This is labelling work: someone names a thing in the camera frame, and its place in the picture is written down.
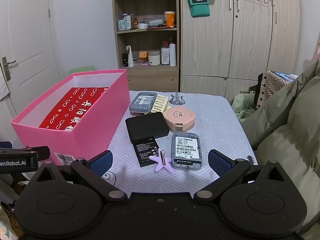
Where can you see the grey router with white label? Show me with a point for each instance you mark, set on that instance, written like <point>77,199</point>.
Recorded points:
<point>142,102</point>
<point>186,150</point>

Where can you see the wooden wardrobe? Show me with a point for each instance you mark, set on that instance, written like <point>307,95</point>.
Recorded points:
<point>250,42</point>

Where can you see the pink round compact case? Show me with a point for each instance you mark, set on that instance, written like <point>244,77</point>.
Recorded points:
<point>178,117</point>

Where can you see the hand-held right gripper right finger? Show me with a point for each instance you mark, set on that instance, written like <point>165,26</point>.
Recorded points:
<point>220,162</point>

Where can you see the green stool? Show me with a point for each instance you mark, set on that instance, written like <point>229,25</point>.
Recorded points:
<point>81,70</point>

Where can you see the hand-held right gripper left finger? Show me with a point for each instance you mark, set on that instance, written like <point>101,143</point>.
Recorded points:
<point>102,162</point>

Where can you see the black cover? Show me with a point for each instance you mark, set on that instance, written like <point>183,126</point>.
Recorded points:
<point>147,126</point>

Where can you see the white door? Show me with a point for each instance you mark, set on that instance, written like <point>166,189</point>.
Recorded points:
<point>30,42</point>

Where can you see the olive green duvet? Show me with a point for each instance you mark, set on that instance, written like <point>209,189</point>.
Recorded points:
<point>287,130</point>

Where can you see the wooden bookshelf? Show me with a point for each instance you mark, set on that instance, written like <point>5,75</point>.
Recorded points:
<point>147,80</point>

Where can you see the pale green cloth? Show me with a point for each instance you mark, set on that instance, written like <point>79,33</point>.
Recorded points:
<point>243,105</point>

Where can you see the white nozzle bottle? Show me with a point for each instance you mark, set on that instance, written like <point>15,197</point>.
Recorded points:
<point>130,58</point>

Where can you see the white cream jar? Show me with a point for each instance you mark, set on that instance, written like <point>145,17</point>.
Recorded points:
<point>154,58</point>

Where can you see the orange paper cup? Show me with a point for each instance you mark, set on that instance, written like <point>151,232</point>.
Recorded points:
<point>170,19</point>

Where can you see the white guitar print bedsheet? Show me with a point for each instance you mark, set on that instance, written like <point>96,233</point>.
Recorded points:
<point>215,130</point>

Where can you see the pink cardboard box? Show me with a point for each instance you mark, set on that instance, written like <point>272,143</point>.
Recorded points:
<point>75,142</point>

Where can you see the white cylinder bottle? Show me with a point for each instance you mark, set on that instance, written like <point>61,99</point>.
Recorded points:
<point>172,53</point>

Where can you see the red printed box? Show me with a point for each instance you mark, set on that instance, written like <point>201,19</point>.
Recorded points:
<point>75,107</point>

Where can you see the patterned tote bag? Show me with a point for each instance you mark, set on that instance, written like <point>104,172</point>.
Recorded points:
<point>272,85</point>

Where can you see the black bottle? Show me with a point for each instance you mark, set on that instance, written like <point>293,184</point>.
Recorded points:
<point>125,60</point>

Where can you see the white bottle with dark cap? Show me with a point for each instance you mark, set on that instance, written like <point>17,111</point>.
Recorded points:
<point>165,55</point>

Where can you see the purple star hair clip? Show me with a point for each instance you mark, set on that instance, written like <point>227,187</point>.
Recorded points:
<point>162,165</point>

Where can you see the green hanging pouch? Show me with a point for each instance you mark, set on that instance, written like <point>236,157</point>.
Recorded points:
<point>198,6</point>

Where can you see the white lotion bottle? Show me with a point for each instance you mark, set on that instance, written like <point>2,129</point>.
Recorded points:
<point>128,22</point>

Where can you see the small orange box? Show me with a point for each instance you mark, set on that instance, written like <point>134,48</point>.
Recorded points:
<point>143,55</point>

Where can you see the pink flat box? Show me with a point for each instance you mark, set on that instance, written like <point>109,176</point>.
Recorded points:
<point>141,64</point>

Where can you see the cream hair claw clip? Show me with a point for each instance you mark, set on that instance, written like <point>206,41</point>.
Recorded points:
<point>160,104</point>

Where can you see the blue and white box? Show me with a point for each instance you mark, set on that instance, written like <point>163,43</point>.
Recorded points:
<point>121,25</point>

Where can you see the black battery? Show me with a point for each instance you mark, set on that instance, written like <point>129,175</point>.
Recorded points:
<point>145,152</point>

